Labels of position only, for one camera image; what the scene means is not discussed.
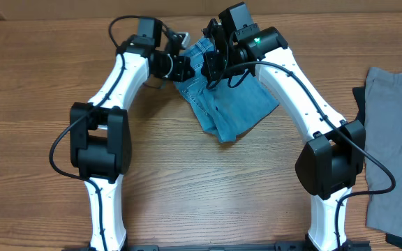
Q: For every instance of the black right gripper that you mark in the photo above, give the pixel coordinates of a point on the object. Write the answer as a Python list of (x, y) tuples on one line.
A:
[(211, 65)]

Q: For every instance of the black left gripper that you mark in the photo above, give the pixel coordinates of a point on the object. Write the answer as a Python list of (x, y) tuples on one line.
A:
[(185, 63)]

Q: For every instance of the light blue denim jeans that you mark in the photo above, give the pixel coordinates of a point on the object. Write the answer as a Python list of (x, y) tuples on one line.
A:
[(223, 111)]

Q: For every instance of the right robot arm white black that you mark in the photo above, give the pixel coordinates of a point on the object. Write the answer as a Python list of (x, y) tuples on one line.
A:
[(330, 160)]

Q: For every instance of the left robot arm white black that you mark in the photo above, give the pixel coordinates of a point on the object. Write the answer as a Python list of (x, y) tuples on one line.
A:
[(100, 138)]

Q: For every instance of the black garment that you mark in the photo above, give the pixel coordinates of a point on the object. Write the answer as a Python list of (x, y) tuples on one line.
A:
[(359, 96)]

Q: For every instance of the grey folded garment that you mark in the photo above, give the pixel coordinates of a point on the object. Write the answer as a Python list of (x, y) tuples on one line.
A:
[(383, 124)]

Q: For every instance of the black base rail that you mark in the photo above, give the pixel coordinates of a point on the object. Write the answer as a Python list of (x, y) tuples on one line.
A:
[(222, 247)]

